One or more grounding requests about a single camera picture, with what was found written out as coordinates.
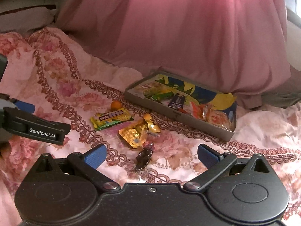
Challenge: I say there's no grey cardboard box lid tray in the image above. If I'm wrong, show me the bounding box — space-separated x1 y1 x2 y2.
124 71 237 141

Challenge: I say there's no person left hand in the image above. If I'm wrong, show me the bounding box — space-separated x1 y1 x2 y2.
0 142 12 160

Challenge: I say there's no pink curtain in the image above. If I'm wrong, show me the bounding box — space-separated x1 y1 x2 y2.
57 0 291 95

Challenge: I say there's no small orange fruit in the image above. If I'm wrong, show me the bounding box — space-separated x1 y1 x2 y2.
110 101 122 111

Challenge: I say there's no yellow green cracker packet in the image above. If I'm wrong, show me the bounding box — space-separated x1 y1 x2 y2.
90 108 134 131

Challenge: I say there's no dark printed pillow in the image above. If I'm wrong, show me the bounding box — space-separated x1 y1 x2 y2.
1 0 64 34

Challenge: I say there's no orange snack packet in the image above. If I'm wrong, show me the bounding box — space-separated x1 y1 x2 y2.
190 102 212 121

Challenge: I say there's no pink floral bedsheet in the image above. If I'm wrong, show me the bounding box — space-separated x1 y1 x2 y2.
1 27 300 225

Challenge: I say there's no golden yellow snack packet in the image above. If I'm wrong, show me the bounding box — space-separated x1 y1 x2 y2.
118 114 161 149

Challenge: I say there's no instant noodle snack packet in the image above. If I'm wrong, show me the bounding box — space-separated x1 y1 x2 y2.
207 109 232 130

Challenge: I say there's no grey green blanket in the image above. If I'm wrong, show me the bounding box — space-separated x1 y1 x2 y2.
262 77 300 108

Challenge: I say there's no dark candy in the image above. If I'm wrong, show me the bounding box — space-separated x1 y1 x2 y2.
135 143 155 172

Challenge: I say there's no blue white Ca tube packet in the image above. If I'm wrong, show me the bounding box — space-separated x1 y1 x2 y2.
168 93 186 109

